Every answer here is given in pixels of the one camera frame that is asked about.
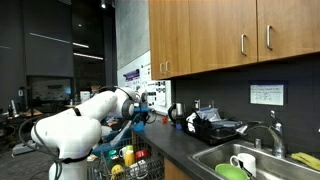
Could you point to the ceiling light strip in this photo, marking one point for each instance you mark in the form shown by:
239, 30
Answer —
50, 38
81, 45
88, 56

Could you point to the yellow sponge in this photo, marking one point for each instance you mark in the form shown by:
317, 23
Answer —
306, 160

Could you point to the dark green plastic cup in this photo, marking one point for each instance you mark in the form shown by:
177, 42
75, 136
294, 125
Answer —
112, 156

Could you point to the crumpled clear plastic bag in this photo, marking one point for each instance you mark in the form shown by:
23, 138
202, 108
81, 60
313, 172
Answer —
208, 115

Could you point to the poster with purple header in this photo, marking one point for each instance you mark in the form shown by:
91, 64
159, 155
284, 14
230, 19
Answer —
132, 75

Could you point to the small red round object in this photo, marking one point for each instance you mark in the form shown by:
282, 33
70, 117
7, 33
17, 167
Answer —
164, 119

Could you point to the wooden upper cabinet door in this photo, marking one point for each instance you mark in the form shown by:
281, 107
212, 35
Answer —
220, 33
293, 26
178, 36
156, 36

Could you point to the stainless steel sink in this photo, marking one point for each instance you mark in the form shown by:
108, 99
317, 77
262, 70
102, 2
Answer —
206, 156

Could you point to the ceiling spotlight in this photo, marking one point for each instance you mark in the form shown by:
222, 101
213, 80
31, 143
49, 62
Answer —
103, 4

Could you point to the white mug with dark print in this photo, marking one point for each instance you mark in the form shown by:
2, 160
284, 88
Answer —
246, 161

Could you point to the light green plastic cup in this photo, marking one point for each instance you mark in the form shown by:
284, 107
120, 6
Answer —
129, 148

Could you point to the chrome kitchen faucet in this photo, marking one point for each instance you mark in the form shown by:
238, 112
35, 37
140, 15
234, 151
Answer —
276, 136

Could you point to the steel and black kettle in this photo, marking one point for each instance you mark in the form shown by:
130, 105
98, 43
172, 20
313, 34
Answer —
178, 111

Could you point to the white mug with dark stripe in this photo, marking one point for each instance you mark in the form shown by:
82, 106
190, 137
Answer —
138, 169

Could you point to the wooden lower cabinet door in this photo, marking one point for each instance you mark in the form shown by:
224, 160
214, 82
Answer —
173, 171

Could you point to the wall power outlet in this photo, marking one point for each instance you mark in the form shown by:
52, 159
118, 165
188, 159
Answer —
197, 104

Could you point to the large white research poster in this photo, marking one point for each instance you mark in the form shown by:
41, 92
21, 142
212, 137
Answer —
160, 93

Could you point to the blue plastic bowl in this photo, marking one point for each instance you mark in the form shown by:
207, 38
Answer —
138, 127

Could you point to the red plastic bowl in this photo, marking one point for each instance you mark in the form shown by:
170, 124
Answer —
142, 154

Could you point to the plain white mug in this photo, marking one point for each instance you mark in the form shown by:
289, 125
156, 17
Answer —
122, 152

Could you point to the small metal sink knob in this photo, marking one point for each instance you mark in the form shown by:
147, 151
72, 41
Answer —
257, 143

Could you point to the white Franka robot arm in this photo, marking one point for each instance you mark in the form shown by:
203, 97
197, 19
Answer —
76, 130

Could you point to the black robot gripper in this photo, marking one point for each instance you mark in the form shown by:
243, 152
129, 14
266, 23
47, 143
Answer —
144, 116

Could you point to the white paper wall sign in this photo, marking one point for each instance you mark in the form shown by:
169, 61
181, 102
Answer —
266, 95

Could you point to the green plastic bowl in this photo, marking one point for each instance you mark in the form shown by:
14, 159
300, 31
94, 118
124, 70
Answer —
230, 172

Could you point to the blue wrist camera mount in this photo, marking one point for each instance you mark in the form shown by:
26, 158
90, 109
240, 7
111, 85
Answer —
142, 109

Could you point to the small blue cup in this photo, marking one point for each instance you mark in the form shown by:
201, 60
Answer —
179, 126

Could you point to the black dish drying rack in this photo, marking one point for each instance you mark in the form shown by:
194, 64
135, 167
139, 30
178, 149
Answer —
213, 135

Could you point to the wooden cabinet door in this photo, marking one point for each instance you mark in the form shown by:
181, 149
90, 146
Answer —
220, 33
178, 36
156, 36
293, 26
173, 171

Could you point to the wall whiteboard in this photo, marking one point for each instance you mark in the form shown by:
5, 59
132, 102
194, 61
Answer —
145, 61

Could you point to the all yellow mug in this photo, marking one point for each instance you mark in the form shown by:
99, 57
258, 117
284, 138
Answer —
117, 170

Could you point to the white box appliance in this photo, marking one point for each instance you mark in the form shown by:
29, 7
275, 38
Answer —
85, 96

